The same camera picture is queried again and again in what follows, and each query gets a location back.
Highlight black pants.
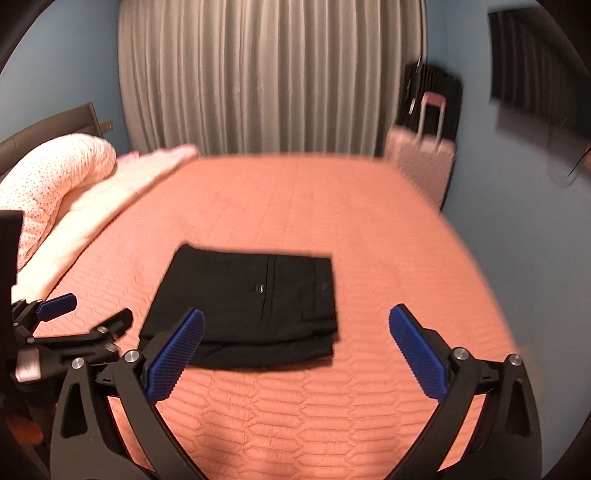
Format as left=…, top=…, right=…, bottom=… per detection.
left=139, top=244, right=338, bottom=370

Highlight light pink folded blanket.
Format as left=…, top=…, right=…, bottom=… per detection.
left=11, top=145, right=199, bottom=301

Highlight white dotted pillow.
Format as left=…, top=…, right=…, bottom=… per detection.
left=1, top=133, right=116, bottom=269

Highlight grey bed headboard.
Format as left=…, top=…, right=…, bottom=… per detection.
left=0, top=102, right=113, bottom=180

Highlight grey pleated curtain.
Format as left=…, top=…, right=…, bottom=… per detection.
left=118, top=1, right=426, bottom=156

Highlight pink hard suitcase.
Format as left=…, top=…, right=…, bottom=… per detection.
left=385, top=118, right=456, bottom=210

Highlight black hard suitcase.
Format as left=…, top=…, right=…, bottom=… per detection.
left=396, top=62, right=463, bottom=142

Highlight black television cable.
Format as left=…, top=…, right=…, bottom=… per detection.
left=565, top=144, right=591, bottom=186

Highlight wall mounted black television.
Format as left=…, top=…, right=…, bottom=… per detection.
left=488, top=6, right=590, bottom=138

